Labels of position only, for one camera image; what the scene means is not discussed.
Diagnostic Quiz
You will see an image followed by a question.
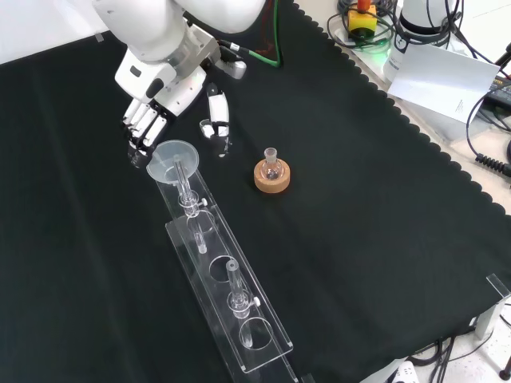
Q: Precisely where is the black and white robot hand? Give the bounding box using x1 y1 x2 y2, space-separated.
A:
114 49 233 168

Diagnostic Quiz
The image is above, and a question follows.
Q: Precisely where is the clear acrylic funnel stand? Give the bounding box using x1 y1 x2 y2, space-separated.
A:
153 155 299 383

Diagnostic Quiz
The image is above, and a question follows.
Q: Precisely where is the round-bottom glass flask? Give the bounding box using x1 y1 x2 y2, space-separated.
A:
261 147 285 181

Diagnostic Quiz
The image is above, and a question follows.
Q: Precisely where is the yellow stop button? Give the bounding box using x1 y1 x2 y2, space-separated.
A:
346 0 378 41

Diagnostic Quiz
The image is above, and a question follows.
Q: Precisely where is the black bench cloth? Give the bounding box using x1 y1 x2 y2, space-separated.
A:
0 0 511 383

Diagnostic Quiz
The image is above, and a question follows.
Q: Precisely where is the pale board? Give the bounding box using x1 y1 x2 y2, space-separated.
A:
386 42 501 124

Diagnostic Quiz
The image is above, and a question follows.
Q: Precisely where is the white power strip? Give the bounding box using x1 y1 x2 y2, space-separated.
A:
385 361 420 383

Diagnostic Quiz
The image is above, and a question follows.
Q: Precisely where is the clear cloth clip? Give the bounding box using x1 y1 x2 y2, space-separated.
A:
474 273 511 340

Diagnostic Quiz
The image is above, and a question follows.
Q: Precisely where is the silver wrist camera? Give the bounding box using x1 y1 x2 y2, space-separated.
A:
217 55 248 80

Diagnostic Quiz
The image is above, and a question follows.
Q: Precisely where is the green cable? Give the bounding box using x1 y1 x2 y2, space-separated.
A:
235 0 284 68

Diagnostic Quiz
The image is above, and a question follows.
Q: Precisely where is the cork ring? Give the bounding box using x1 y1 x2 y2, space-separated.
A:
253 157 291 193

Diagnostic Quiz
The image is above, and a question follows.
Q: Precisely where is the black coiled cable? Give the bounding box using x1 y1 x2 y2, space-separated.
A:
465 89 511 179

